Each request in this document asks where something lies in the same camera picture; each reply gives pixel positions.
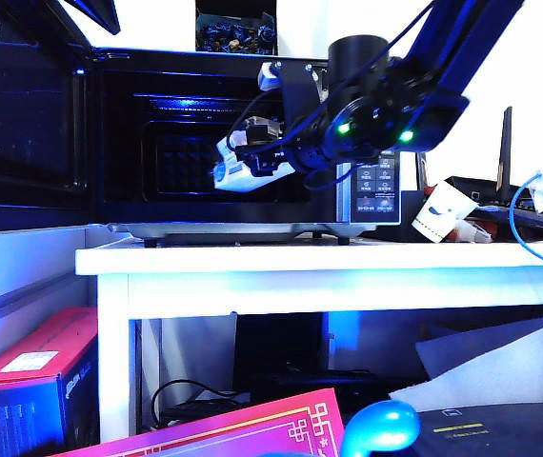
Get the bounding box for black router with antennas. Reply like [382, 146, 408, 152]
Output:
[402, 107, 543, 242]

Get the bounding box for black box yellow label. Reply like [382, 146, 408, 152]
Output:
[413, 403, 543, 457]

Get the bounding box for pink box gold pattern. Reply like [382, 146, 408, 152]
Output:
[56, 388, 347, 457]

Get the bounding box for black flat electronics device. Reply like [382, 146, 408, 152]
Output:
[247, 368, 396, 420]

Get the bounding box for white table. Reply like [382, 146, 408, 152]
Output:
[74, 240, 543, 444]

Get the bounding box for black computer case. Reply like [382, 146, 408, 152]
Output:
[232, 312, 328, 382]

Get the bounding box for red and blue cardboard box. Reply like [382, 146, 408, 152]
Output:
[0, 307, 101, 457]

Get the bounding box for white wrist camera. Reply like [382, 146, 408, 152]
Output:
[257, 62, 283, 92]

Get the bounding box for white foam sheet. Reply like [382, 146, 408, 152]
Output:
[389, 316, 543, 413]

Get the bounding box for white paper cup blue print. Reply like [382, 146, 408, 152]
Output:
[412, 180, 480, 244]

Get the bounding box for black glass microwave door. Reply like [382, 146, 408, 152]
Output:
[0, 41, 94, 234]

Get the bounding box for white cable tag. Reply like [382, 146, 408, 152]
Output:
[528, 169, 543, 213]

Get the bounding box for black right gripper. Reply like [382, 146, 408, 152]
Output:
[233, 60, 344, 178]

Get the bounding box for small red white box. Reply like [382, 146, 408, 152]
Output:
[452, 218, 496, 244]

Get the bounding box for blue rounded plastic object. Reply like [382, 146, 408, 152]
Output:
[340, 400, 421, 457]

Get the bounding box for blue network cable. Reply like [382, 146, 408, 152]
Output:
[508, 170, 543, 287]

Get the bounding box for clear plastic snack box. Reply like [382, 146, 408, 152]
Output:
[212, 116, 285, 194]

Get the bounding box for black Midea microwave oven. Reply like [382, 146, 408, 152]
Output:
[85, 47, 402, 248]

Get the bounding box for black power cable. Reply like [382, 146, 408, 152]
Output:
[151, 379, 253, 429]

